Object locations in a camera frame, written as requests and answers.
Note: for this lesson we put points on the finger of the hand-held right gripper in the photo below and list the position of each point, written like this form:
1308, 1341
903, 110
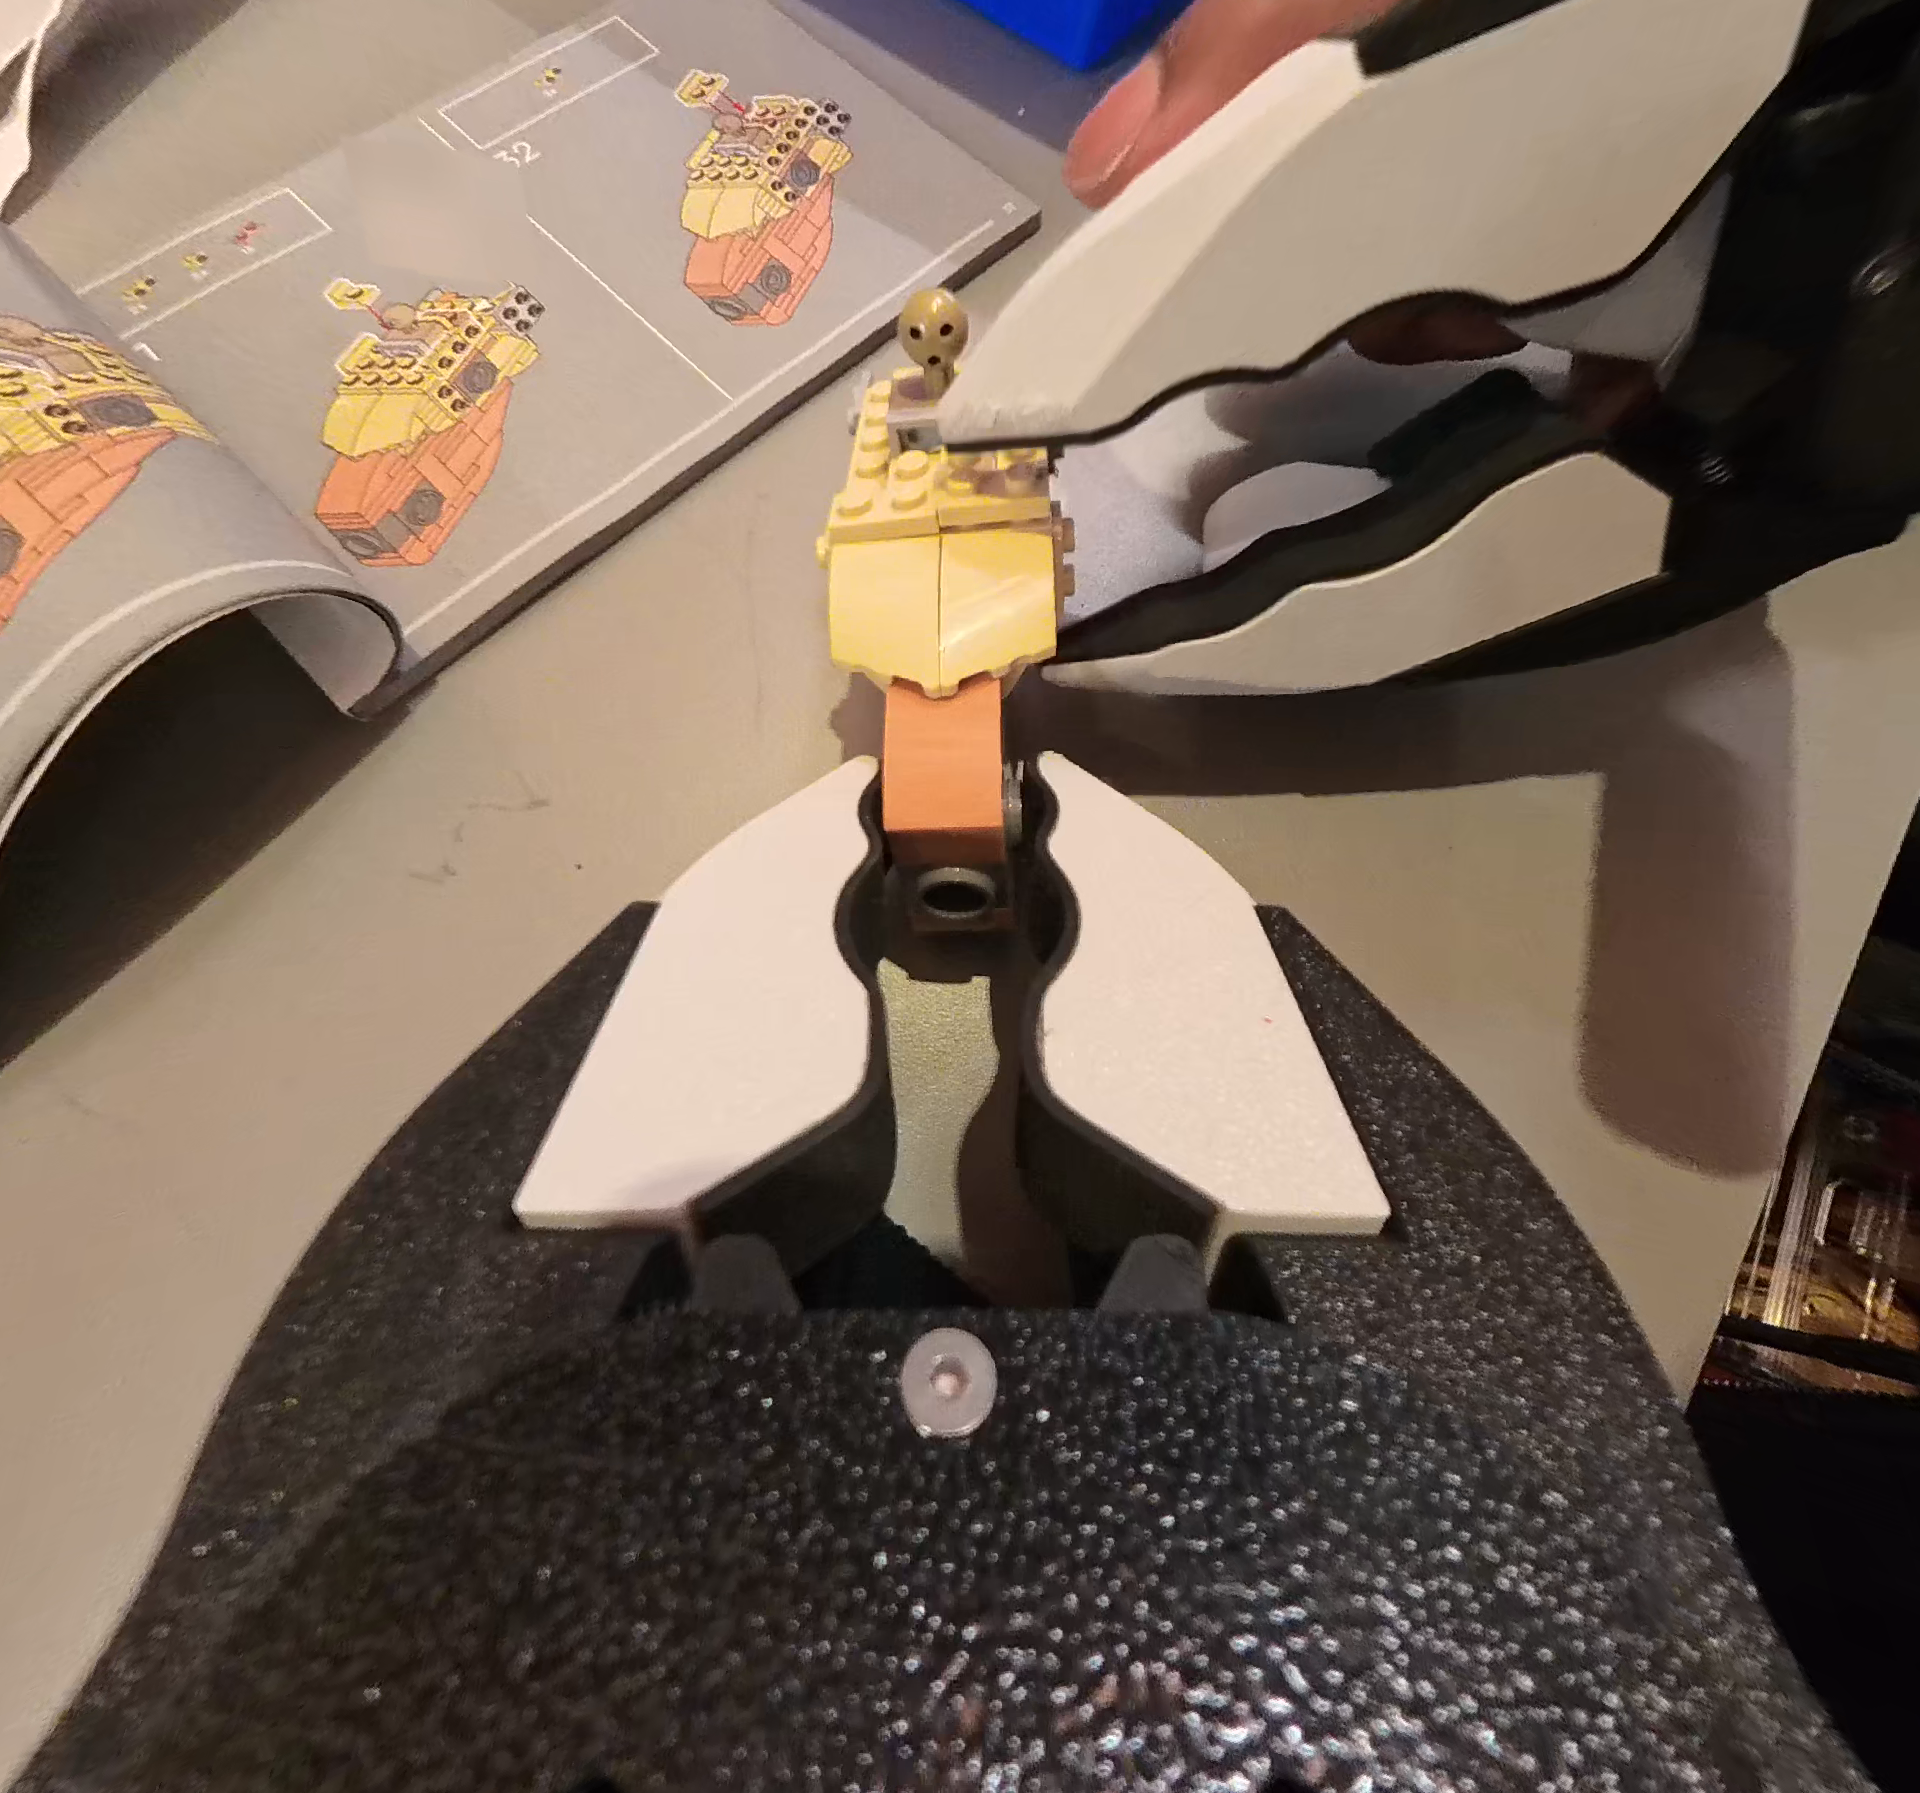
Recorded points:
1352, 203
1501, 561

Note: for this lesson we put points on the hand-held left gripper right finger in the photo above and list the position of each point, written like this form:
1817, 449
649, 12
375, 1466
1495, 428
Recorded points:
1200, 1058

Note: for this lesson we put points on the tan and brown brick model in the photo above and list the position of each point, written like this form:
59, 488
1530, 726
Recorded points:
937, 594

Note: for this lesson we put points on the grey instruction booklet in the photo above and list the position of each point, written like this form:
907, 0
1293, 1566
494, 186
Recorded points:
599, 324

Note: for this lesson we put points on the grey desk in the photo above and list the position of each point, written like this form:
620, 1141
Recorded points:
375, 998

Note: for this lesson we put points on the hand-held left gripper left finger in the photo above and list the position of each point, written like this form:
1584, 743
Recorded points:
705, 1058

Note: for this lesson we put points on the person's dark clothing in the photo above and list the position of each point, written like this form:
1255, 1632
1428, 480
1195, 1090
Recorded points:
1832, 1374

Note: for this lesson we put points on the person's right hand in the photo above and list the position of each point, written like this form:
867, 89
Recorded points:
1243, 21

